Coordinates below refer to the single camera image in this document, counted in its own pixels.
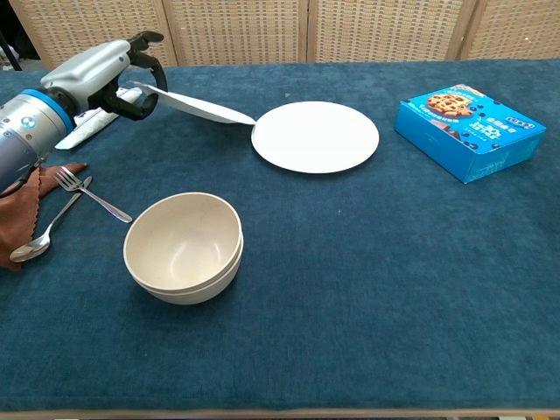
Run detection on white sugar bag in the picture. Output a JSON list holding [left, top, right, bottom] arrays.
[[54, 86, 144, 151]]

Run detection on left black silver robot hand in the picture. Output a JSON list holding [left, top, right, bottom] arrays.
[[40, 30, 168, 122]]

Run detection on beige bowl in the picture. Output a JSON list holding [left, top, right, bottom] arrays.
[[122, 192, 244, 293], [134, 251, 244, 306]]

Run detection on blue cookie box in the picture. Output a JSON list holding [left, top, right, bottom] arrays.
[[393, 84, 547, 185]]

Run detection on woven rattan folding screen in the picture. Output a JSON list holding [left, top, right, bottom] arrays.
[[8, 0, 560, 71]]

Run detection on silver fork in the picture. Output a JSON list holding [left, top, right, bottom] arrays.
[[54, 165, 133, 224]]

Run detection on silver spoon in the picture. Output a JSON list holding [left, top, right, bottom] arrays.
[[9, 175, 93, 263]]

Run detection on white round plate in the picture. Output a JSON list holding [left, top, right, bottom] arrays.
[[250, 101, 380, 175], [130, 80, 256, 127]]

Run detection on black tripod stand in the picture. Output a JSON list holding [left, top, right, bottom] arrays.
[[0, 32, 23, 72]]

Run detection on brown cloth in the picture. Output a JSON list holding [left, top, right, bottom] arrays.
[[0, 162, 88, 272]]

